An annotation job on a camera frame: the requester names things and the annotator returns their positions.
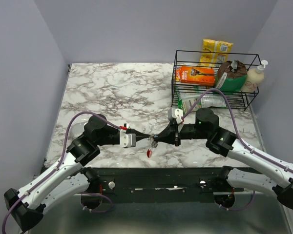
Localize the black wire basket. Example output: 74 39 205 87
171 50 261 112

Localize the clear plastic wrapper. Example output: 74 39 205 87
69 118 88 139

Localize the black mounting base rail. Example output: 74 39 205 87
40 165 245 204

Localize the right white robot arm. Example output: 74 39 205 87
153 108 293 210

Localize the cream lotion pump bottle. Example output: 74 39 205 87
241 60 269 93

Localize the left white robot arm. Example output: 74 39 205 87
1 113 149 233

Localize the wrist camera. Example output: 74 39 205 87
119 130 136 148
168 108 184 124

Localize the orange razor box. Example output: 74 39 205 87
175 65 215 86

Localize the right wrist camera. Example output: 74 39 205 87
168 108 184 124

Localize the yellow snack packet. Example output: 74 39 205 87
199 39 234 67

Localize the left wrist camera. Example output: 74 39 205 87
119 130 136 148

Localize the brown green bag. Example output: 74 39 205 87
215 60 247 95

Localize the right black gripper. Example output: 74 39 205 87
154 120 209 147

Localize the green white flat pouch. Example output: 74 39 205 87
177 92 227 113

